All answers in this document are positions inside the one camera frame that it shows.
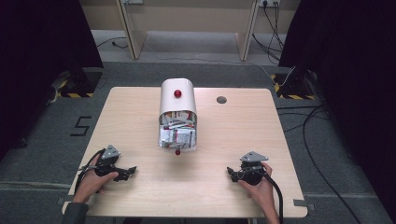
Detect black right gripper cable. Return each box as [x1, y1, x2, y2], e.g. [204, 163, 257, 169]
[262, 172, 285, 224]

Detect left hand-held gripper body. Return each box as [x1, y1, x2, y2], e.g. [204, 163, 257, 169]
[93, 144, 124, 178]

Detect black floor cable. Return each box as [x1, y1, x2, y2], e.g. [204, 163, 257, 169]
[95, 36, 129, 49]

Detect white storage box red knobs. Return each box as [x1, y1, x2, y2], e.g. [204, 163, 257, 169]
[157, 77, 198, 156]

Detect light wooden desk frame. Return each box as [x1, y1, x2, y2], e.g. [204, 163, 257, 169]
[115, 0, 260, 63]

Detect black socket cables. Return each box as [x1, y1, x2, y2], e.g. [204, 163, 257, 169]
[251, 2, 286, 63]

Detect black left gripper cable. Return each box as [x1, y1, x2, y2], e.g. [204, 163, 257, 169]
[74, 148, 106, 194]

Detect person's left hand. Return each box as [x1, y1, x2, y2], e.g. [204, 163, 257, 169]
[72, 155, 120, 203]

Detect dark curtain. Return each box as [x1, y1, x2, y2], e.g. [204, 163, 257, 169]
[0, 0, 105, 161]
[277, 0, 396, 217]

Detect long black floor cables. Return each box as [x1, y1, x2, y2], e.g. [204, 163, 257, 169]
[276, 105, 363, 224]

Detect pile of medicine packets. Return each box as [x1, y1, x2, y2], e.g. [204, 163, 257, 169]
[159, 110, 197, 149]

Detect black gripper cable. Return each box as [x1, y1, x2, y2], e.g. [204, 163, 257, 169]
[262, 172, 285, 224]
[74, 148, 106, 194]

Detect person's right hand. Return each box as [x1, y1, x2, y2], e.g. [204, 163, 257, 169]
[237, 161, 278, 217]

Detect black stand base striped tape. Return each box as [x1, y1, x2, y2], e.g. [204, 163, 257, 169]
[49, 68, 104, 104]
[270, 69, 321, 101]

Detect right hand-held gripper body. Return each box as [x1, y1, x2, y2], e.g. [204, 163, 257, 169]
[237, 150, 270, 187]

